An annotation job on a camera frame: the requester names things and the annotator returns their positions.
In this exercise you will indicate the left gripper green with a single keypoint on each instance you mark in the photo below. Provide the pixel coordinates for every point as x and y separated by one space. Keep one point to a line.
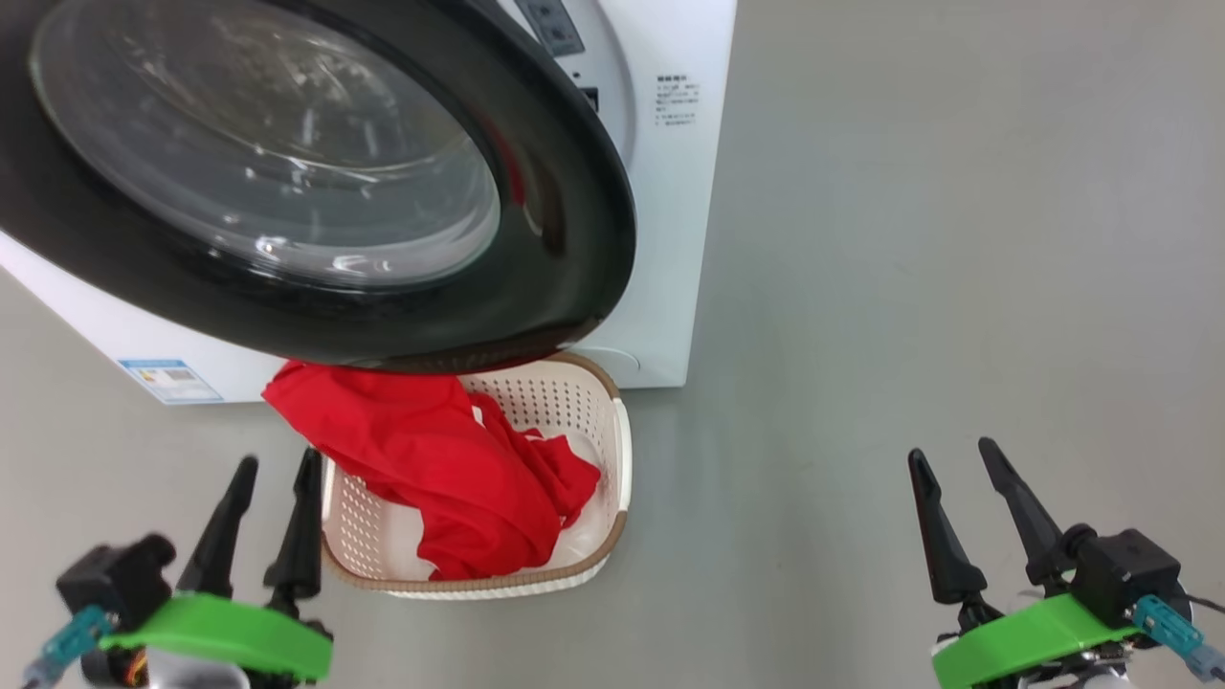
220 632

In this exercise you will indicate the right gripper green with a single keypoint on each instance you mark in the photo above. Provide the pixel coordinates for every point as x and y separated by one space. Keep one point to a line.
1034 636

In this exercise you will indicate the red garment white hem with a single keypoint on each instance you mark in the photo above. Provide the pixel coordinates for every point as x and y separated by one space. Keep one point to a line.
412 450

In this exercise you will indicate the black round glass machine door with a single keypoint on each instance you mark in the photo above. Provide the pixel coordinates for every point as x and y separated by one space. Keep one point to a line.
574 239

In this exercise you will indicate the cream perforated laundry basket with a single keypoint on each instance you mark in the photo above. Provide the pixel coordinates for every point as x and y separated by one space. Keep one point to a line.
593 421

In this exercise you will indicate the white front-load washing machine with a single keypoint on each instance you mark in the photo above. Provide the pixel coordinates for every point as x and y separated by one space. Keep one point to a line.
670 239

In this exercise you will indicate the black square door latch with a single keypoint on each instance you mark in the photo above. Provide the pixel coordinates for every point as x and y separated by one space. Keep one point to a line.
590 99

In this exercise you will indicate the blue energy label sticker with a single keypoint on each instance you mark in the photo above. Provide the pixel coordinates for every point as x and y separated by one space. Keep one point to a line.
172 381

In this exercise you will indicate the round white filter cover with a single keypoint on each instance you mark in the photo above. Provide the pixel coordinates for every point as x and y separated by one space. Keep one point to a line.
617 362

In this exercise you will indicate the printed text notice sticker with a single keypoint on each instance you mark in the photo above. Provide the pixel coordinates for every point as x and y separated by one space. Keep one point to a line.
678 100

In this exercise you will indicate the grey pictogram warning label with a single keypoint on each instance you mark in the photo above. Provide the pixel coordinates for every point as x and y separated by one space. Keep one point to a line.
553 24

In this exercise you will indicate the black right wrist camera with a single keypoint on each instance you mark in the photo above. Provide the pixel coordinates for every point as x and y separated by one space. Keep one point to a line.
1129 569

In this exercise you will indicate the teal left camera connector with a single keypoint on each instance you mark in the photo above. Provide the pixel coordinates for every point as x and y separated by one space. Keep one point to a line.
72 641

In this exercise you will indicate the teal camera connector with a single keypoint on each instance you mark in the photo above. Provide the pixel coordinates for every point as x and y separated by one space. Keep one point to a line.
72 641
1172 632

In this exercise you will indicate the teal right camera connector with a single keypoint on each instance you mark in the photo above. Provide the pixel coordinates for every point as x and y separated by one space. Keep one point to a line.
1172 632

